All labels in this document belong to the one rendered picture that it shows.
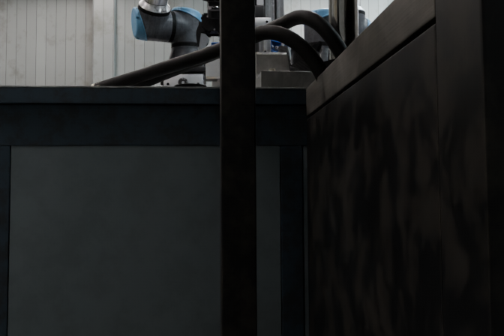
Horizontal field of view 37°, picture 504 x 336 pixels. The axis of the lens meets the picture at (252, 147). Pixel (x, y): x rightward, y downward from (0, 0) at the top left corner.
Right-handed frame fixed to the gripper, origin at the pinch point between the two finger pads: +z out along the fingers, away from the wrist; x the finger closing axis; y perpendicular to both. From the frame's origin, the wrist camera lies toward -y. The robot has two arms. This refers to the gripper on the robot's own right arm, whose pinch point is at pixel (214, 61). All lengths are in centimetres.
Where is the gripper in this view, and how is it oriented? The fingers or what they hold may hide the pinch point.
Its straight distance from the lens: 217.5
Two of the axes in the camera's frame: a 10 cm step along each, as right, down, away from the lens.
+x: -10.0, 0.0, -0.8
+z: 0.1, 10.0, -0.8
